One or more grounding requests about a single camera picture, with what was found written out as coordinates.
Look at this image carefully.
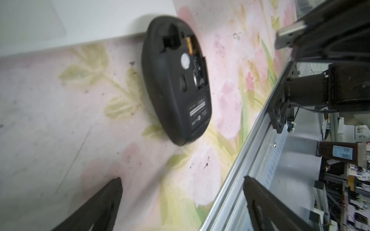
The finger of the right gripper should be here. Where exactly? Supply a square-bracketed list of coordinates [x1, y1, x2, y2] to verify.
[292, 28, 370, 64]
[295, 1, 370, 40]

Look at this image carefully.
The black wireless mouse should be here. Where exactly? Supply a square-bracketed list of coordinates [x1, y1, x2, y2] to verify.
[141, 16, 212, 146]

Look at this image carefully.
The black usb mouse receiver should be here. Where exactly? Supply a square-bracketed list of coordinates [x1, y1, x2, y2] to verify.
[274, 21, 306, 50]

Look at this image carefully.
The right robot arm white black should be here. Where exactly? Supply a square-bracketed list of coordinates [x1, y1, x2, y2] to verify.
[275, 1, 370, 114]

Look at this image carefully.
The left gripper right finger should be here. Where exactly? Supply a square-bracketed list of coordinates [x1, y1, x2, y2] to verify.
[243, 176, 315, 231]

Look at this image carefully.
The aluminium mounting rail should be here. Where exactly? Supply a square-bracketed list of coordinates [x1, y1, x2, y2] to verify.
[198, 57, 321, 231]

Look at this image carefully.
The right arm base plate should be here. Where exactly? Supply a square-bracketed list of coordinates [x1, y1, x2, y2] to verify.
[267, 61, 297, 134]

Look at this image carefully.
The silver laptop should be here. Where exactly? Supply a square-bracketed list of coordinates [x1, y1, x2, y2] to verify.
[1, 1, 177, 57]

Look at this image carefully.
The floral pink table mat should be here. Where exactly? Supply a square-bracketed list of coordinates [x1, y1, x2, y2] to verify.
[1, 1, 297, 231]

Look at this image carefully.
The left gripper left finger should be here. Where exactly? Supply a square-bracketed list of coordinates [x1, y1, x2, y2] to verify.
[53, 177, 123, 231]

